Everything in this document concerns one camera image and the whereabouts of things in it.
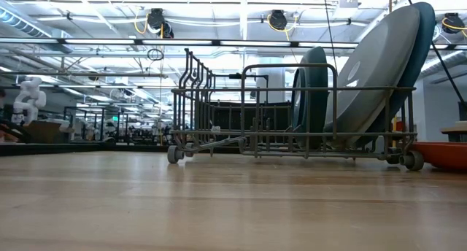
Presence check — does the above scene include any small teal plate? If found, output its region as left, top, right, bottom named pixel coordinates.
left=290, top=45, right=330, bottom=152

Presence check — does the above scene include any large light blue plate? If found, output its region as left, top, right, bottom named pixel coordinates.
left=323, top=4, right=422, bottom=150

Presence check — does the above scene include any large dark blue plate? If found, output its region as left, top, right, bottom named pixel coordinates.
left=355, top=1, right=437, bottom=147

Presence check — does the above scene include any small orange plate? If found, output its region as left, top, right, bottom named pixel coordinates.
left=406, top=141, right=467, bottom=171

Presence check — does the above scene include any black background panel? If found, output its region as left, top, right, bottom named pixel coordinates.
left=211, top=101, right=293, bottom=135

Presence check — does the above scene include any white round column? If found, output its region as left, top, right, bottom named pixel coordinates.
left=255, top=57, right=286, bottom=103

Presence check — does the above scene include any long ceiling light strip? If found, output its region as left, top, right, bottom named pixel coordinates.
left=0, top=37, right=467, bottom=50

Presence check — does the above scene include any brown box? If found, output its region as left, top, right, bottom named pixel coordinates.
left=22, top=119, right=74, bottom=144

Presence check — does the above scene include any wooden background table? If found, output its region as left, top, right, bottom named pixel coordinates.
left=440, top=120, right=467, bottom=142

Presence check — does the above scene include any person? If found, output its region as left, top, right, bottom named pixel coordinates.
left=0, top=90, right=23, bottom=143

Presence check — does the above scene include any grey wire dish rack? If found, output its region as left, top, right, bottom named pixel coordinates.
left=166, top=48, right=425, bottom=171

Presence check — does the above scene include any black ceiling cord reel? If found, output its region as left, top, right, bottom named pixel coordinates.
left=147, top=7, right=175, bottom=39
left=441, top=12, right=467, bottom=35
left=268, top=9, right=289, bottom=31

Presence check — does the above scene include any thin hanging black cable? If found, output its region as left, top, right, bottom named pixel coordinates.
left=323, top=0, right=339, bottom=70

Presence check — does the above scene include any long taut black cable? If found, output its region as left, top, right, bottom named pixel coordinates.
left=401, top=0, right=465, bottom=104

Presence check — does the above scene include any white ceiling duct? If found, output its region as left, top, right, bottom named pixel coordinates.
left=415, top=50, right=467, bottom=80

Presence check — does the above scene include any silver ceiling duct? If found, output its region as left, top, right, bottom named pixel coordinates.
left=0, top=0, right=74, bottom=55

